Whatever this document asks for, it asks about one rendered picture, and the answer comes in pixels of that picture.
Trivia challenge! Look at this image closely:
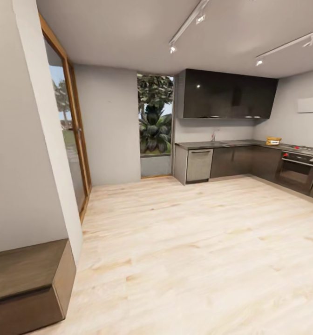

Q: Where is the popcorn bag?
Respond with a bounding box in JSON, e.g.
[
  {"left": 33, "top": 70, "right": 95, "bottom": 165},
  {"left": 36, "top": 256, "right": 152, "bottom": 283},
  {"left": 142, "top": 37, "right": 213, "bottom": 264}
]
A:
[{"left": 266, "top": 136, "right": 281, "bottom": 146}]

